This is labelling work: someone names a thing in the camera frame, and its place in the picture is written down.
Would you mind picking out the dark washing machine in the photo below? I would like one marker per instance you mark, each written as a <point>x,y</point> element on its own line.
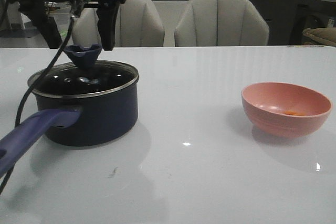
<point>311,14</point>

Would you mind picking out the glass lid blue knob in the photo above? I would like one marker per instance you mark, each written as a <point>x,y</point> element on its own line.
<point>85,76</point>

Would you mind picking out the grey upholstered chair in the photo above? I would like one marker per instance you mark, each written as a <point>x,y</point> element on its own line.
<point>138,24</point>
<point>221,23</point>

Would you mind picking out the pink bowl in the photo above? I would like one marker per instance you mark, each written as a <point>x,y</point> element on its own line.
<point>265,102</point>

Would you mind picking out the dark blue saucepan purple handle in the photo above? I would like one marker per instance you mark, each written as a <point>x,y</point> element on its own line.
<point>72,122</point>

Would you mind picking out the beige cushion sofa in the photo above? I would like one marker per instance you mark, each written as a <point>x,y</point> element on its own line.
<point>319,36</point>

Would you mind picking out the left grey upholstered chair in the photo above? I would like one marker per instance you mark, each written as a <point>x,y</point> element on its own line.
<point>138,24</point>

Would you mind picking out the right grey upholstered chair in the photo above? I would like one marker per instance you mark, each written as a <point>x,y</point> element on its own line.
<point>221,23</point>

